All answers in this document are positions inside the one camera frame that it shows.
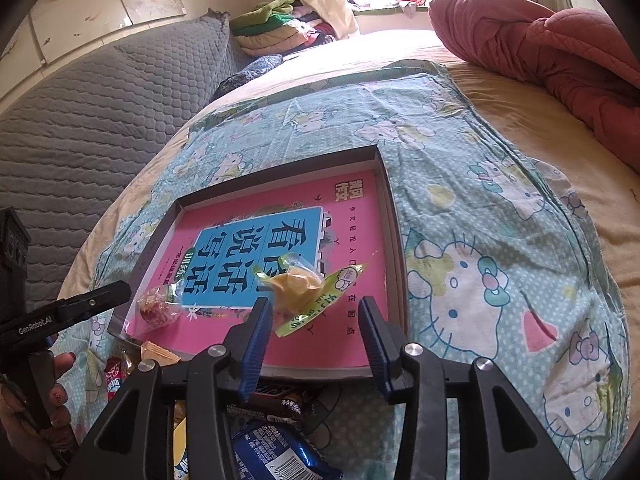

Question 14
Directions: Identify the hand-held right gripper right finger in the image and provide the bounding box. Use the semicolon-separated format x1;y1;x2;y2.
357;296;576;480

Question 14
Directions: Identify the orange cracker packet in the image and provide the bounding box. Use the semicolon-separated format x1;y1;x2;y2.
139;341;181;365

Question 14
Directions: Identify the pile of folded clothes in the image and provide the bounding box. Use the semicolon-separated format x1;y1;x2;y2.
230;0;346;57

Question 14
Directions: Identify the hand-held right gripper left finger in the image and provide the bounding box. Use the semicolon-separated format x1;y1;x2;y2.
75;297;275;480

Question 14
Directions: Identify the person's left hand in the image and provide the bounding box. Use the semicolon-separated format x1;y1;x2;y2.
0;352;77;466

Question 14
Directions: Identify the pink book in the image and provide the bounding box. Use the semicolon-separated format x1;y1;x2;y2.
122;170;388;368

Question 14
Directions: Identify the brown chocolate bar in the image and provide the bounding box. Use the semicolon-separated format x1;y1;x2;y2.
227;380;306;423

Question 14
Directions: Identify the pink quilt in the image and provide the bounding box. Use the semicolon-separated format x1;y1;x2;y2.
427;0;640;171

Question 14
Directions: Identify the cartoon cat printed blanket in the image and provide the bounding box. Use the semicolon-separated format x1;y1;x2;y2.
50;62;632;480

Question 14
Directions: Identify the dark patterned pillow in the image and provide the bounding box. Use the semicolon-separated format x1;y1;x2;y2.
212;53;283;101

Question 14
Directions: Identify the yellow-green cartoon snack packet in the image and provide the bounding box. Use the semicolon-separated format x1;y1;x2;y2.
274;261;372;337

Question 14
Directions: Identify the red candy clear packet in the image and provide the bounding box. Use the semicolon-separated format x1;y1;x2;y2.
136;282;187;330

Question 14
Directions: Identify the red snack packet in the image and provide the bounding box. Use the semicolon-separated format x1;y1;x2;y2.
104;356;126;403

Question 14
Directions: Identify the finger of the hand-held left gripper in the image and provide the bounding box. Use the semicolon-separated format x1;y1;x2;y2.
57;281;133;321

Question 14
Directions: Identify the blue cookie packet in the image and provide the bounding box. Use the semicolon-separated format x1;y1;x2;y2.
231;420;343;480

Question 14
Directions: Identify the grey cardboard box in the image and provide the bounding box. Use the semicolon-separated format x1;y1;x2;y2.
106;145;410;380

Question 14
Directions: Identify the grey quilted headboard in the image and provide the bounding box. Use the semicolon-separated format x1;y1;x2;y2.
0;9;258;313

